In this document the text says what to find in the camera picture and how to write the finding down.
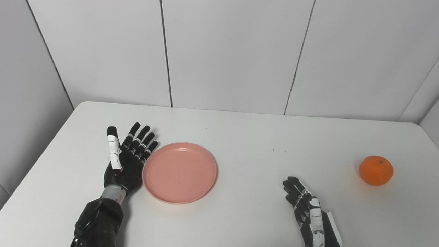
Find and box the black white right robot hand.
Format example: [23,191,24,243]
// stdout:
[283,176,343,247]

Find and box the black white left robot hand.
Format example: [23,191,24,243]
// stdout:
[104,122,159,196]

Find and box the pink round plate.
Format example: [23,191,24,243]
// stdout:
[142,142,217,204]

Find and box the orange fruit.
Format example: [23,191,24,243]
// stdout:
[359,156,394,186]

